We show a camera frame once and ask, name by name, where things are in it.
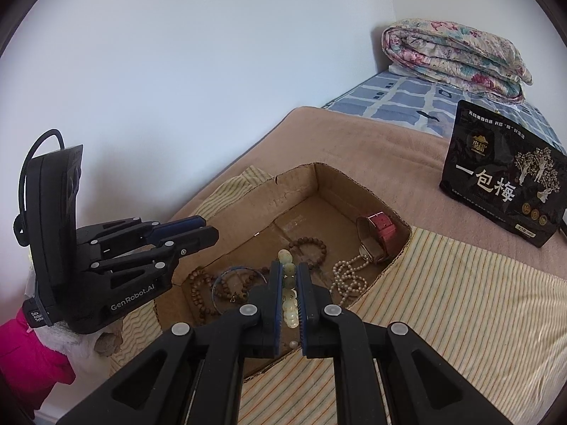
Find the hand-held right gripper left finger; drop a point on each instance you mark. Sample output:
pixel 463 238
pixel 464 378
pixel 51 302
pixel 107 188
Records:
pixel 277 305

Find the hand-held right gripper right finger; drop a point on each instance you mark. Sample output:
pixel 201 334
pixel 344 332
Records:
pixel 302 305

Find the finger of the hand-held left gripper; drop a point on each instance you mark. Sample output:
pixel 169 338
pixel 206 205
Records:
pixel 181 225
pixel 195 239

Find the clear bangle with green charm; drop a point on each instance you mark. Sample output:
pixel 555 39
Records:
pixel 217 283

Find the cardboard box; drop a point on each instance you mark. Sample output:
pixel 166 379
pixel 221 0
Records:
pixel 288 199

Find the person's left forearm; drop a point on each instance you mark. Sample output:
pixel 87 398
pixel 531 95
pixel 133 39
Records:
pixel 31 354

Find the person's left hand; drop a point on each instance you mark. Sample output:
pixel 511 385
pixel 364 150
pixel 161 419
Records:
pixel 71 345

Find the yellow striped cloth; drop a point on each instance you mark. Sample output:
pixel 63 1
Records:
pixel 443 301

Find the brown blanket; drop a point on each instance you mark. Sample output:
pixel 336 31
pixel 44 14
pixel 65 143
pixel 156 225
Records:
pixel 354 141

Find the blue checked bedsheet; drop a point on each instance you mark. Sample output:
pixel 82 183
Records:
pixel 390 97

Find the black snack bag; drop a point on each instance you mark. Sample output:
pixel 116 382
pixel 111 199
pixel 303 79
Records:
pixel 500 172

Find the folded floral quilt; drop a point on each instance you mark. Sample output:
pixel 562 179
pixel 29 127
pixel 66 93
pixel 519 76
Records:
pixel 456 57

